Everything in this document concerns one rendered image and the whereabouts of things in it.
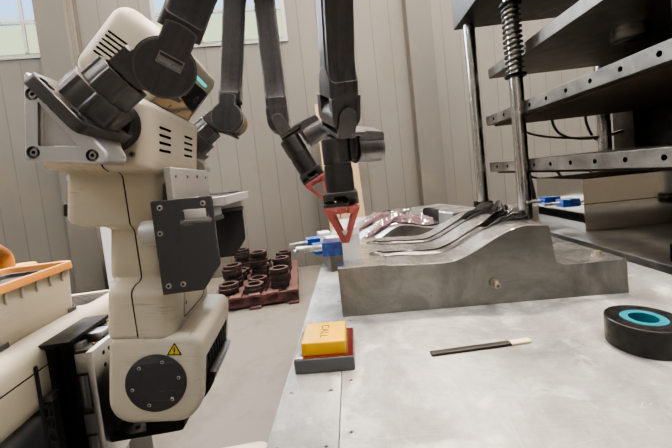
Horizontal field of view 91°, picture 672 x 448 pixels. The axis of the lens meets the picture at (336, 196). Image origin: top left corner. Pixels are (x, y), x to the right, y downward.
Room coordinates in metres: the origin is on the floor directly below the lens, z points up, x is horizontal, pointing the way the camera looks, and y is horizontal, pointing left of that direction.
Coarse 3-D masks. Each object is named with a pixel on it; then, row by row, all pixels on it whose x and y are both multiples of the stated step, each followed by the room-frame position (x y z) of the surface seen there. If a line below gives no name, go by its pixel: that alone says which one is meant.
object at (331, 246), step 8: (344, 232) 0.66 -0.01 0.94; (352, 232) 0.66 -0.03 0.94; (328, 240) 0.66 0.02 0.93; (336, 240) 0.66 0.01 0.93; (352, 240) 0.64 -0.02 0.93; (296, 248) 0.66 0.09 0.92; (304, 248) 0.66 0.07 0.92; (312, 248) 0.66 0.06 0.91; (320, 248) 0.66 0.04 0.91; (328, 248) 0.64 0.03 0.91; (336, 248) 0.64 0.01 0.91; (344, 248) 0.64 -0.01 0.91; (352, 248) 0.64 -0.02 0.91; (360, 248) 0.64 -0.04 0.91; (344, 256) 0.64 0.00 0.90; (352, 256) 0.64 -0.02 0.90; (360, 256) 0.64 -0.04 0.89
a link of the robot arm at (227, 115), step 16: (224, 0) 0.88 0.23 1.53; (240, 0) 0.88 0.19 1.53; (224, 16) 0.88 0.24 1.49; (240, 16) 0.88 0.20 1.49; (224, 32) 0.88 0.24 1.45; (240, 32) 0.88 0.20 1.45; (224, 48) 0.88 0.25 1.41; (240, 48) 0.88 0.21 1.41; (224, 64) 0.88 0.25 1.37; (240, 64) 0.89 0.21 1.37; (224, 80) 0.88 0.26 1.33; (240, 80) 0.89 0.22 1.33; (224, 96) 0.85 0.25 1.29; (240, 96) 0.89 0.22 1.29; (224, 112) 0.85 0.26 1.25; (240, 112) 0.86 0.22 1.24; (224, 128) 0.85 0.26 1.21
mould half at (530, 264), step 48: (384, 240) 0.80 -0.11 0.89; (432, 240) 0.74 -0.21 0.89; (480, 240) 0.60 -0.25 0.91; (528, 240) 0.57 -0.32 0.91; (384, 288) 0.58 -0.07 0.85; (432, 288) 0.58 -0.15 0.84; (480, 288) 0.57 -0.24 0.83; (528, 288) 0.57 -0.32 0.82; (576, 288) 0.56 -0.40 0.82; (624, 288) 0.56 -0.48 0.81
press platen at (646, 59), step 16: (656, 48) 0.82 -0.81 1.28; (624, 64) 0.91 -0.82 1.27; (640, 64) 0.86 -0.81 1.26; (656, 64) 0.82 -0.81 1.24; (576, 80) 1.10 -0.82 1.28; (592, 80) 1.03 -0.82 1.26; (608, 80) 0.97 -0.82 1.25; (544, 96) 1.28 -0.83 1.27; (560, 96) 1.18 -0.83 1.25; (528, 112) 1.44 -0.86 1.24
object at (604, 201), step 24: (552, 192) 1.25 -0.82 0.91; (576, 192) 1.12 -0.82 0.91; (600, 192) 1.08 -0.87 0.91; (624, 192) 1.08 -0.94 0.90; (648, 192) 1.07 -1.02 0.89; (552, 216) 1.26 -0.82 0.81; (576, 216) 1.13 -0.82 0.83; (600, 216) 1.08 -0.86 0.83; (624, 216) 1.08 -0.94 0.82; (648, 216) 1.08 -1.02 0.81
